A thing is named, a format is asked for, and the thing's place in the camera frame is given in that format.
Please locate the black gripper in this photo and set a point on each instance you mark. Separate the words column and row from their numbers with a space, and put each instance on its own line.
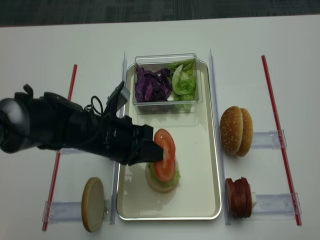
column 138, row 146

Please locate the tomato slices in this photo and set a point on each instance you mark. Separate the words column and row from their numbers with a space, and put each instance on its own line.
column 165, row 170

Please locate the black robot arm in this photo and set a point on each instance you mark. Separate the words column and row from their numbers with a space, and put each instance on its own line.
column 53, row 122

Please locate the lettuce leaf on bun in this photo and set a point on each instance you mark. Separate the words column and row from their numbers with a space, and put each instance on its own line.
column 151, row 177

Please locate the green lettuce in container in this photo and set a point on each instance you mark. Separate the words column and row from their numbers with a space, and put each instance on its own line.
column 182, row 79

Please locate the meat patties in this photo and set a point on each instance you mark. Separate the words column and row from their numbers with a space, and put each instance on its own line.
column 239, row 198

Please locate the bottom bun on tray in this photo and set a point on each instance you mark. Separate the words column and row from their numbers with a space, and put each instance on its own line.
column 162, row 190

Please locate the purple cabbage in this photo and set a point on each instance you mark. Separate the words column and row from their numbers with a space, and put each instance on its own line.
column 152, row 86

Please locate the metal tray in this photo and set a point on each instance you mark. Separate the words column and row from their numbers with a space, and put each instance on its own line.
column 198, row 193

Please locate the clear plastic container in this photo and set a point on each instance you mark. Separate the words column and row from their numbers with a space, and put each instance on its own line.
column 155, row 63

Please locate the left bun half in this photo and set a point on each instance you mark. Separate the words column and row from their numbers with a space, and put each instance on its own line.
column 92, row 204

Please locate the sesame bun top front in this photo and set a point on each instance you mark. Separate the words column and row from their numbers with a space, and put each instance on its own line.
column 231, row 129

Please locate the sesame bun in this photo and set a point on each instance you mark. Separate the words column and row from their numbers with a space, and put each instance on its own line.
column 247, row 133
column 231, row 129

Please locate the sesame bun top rear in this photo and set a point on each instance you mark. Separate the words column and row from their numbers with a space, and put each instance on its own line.
column 247, row 133

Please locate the left front clear slide holder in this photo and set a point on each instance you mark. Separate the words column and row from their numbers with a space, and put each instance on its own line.
column 58, row 211

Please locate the clear slide holder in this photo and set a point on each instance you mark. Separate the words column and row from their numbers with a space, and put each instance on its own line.
column 274, row 139
column 284, row 206
column 58, row 211

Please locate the right rear clear slide holder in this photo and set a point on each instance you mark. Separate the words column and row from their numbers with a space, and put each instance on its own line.
column 274, row 139

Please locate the right front clear slide holder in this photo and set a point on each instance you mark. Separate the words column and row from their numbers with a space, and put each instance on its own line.
column 284, row 206

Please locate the right red rod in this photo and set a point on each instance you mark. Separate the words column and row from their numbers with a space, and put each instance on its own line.
column 292, row 191

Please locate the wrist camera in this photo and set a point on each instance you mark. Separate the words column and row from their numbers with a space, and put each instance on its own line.
column 117, row 99

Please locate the right clear plastic rail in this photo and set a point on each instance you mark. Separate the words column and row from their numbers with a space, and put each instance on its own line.
column 215, row 107

